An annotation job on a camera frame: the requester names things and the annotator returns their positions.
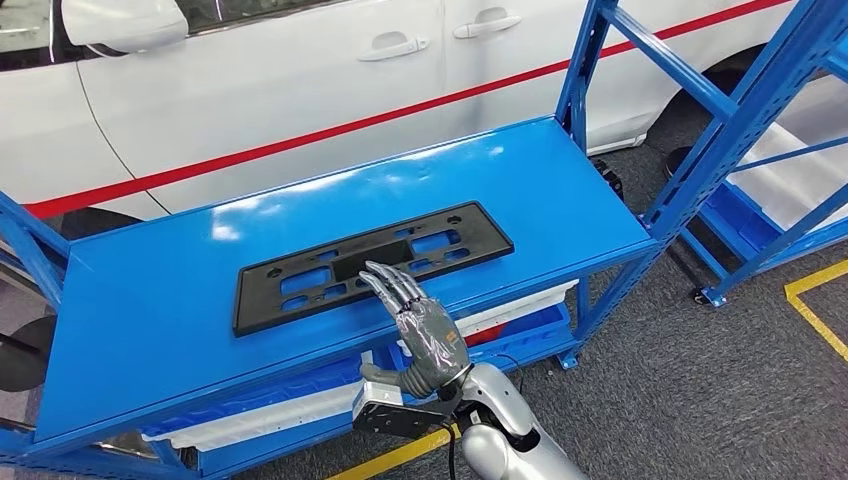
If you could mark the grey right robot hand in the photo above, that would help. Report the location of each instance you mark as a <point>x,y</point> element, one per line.
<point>430,338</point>

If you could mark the black plastic licence plate frame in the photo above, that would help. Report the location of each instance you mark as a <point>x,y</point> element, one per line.
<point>265,305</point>

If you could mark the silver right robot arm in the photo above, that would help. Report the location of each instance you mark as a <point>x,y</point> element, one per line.
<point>503,424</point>

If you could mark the blue metal shelf rack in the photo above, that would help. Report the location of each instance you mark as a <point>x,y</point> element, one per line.
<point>166,318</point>
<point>755,245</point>

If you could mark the red flat item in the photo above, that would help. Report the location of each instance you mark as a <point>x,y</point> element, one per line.
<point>480,335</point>

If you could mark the white plastic crate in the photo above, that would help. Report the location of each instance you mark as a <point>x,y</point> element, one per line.
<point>265,422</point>
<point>795,179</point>
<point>517,311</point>

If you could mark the white car with red stripe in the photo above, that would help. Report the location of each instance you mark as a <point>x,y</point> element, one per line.
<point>265,99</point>

